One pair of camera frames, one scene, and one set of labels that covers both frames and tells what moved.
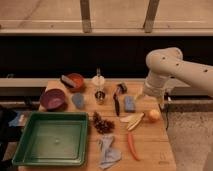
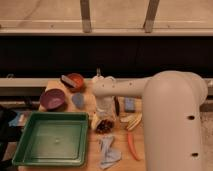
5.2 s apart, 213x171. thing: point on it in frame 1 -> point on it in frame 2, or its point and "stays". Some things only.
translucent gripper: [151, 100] -> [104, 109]
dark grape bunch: [101, 125] stays
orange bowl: [78, 79] stays
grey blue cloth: [110, 155] stays
